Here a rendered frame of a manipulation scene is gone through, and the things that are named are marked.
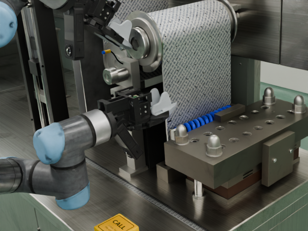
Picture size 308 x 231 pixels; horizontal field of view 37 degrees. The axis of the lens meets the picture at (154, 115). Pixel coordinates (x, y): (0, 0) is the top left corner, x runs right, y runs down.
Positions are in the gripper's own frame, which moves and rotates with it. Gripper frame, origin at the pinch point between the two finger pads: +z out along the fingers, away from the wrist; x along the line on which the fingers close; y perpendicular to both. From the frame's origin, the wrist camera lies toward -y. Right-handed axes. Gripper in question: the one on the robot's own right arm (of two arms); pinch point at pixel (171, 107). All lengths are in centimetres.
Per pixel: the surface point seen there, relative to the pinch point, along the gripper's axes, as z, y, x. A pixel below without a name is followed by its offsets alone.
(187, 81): 5.4, 5.1, -0.3
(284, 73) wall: 263, -90, 151
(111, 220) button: -25.5, -16.6, -7.6
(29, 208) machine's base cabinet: -29, -30, 30
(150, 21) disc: -2.9, 21.3, 2.1
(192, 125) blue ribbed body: 3.8, -5.4, -3.3
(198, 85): 9.3, 2.9, -0.2
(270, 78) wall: 263, -98, 165
